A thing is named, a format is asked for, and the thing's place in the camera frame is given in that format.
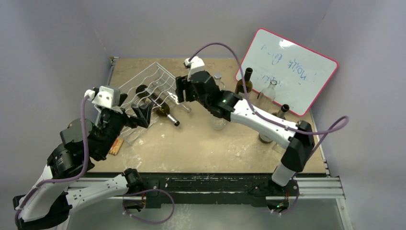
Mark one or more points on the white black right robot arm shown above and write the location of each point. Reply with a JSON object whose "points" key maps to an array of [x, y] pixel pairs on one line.
{"points": [[230, 106]]}

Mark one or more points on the olive wine bottle beige label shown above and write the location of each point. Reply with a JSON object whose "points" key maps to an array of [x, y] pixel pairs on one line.
{"points": [[160, 107]]}

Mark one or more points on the round clear bottle silver cap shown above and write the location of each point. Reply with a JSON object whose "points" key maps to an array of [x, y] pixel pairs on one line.
{"points": [[217, 123]]}

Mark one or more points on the white wire wine rack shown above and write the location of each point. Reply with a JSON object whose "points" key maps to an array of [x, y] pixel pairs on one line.
{"points": [[153, 84]]}

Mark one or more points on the pink framed whiteboard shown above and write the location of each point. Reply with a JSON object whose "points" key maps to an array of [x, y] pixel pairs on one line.
{"points": [[300, 72]]}

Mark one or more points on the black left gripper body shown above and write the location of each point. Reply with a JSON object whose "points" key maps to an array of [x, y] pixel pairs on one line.
{"points": [[116, 122]]}

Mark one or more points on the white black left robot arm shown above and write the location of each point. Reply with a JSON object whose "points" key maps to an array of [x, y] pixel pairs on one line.
{"points": [[49, 202]]}

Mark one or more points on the dark green wine bottle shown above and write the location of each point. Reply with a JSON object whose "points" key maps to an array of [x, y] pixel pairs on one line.
{"points": [[244, 85]]}

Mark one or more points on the tall clear bottle by whiteboard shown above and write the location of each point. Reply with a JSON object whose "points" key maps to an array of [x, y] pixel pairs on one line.
{"points": [[267, 95]]}

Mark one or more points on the tall clear bottle silver cap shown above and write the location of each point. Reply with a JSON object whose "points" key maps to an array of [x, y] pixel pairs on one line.
{"points": [[218, 81]]}

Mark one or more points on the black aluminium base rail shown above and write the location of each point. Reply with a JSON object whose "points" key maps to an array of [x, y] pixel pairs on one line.
{"points": [[255, 189]]}

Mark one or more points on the clear glass bottle lying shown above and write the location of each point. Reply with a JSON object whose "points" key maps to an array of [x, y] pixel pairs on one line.
{"points": [[280, 149]]}

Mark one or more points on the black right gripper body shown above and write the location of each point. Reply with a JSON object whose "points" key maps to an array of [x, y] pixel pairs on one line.
{"points": [[185, 89]]}

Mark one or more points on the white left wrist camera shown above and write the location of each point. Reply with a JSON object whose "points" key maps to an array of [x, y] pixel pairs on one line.
{"points": [[107, 97]]}

